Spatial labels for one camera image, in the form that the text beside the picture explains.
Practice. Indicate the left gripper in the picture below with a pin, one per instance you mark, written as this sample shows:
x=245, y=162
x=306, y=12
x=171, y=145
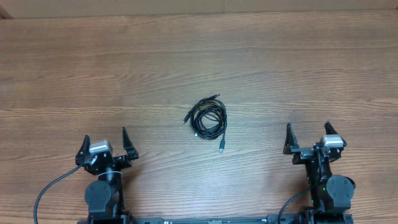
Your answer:
x=124, y=162

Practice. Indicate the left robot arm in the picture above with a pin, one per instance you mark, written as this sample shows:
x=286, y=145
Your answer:
x=105, y=196

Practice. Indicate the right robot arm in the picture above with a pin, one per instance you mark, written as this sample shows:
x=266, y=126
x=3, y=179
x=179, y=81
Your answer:
x=330, y=194

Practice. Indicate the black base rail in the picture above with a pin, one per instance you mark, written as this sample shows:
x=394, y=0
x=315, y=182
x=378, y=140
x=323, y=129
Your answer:
x=270, y=219

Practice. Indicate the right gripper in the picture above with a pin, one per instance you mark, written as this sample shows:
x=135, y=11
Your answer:
x=303, y=154

